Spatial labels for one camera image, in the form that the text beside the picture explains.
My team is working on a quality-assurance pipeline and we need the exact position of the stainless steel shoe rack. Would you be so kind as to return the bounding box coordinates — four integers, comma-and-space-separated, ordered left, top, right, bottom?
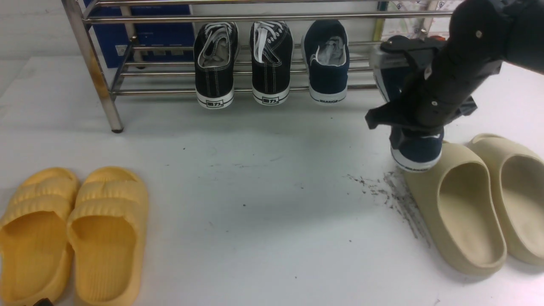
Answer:
62, 0, 453, 134

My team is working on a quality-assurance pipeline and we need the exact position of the yellow rubber slipper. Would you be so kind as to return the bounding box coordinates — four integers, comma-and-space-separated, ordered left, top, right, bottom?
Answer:
0, 168, 79, 306
67, 166, 149, 306

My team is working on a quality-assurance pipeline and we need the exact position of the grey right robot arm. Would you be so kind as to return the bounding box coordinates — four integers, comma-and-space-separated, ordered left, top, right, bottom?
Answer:
365, 0, 544, 133

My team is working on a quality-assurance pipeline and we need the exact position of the beige foam slide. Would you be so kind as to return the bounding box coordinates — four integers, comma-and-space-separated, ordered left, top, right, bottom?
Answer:
468, 133, 544, 266
403, 143, 507, 276

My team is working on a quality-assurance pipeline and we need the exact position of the navy canvas sneaker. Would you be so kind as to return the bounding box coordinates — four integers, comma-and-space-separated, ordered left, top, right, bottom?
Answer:
373, 66, 445, 173
301, 20, 350, 106

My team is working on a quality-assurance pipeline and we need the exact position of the right yellow rubber slipper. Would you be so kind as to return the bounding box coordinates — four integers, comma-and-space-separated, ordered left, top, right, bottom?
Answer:
67, 166, 149, 306

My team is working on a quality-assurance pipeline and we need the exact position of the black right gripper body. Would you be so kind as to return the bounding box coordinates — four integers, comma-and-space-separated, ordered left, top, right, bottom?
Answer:
365, 36, 502, 133

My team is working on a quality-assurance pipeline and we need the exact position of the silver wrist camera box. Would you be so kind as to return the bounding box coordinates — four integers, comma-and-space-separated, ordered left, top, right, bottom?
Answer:
369, 46, 410, 70

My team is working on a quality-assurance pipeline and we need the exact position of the left yellow rubber slipper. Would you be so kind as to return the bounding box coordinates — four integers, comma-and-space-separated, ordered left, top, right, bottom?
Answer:
0, 168, 79, 306

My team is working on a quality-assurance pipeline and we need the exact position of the right black canvas sneaker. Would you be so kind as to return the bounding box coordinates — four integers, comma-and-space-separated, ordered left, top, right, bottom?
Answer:
250, 21, 294, 106

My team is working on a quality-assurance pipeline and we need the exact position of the left beige foam slide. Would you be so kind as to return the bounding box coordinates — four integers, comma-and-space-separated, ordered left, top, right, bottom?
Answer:
403, 143, 507, 276

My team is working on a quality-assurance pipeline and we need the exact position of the right beige foam slide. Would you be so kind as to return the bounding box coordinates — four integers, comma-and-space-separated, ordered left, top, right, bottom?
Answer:
468, 133, 544, 266

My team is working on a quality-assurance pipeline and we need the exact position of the left black canvas sneaker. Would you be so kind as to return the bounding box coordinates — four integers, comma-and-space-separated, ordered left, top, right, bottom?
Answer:
193, 22, 240, 110

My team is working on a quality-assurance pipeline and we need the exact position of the black canvas sneaker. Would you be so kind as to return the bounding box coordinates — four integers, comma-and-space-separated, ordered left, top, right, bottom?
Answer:
250, 21, 294, 106
193, 22, 240, 110

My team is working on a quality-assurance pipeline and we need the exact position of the blue box behind rack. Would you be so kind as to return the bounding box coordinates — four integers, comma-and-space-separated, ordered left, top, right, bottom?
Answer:
93, 5, 196, 68

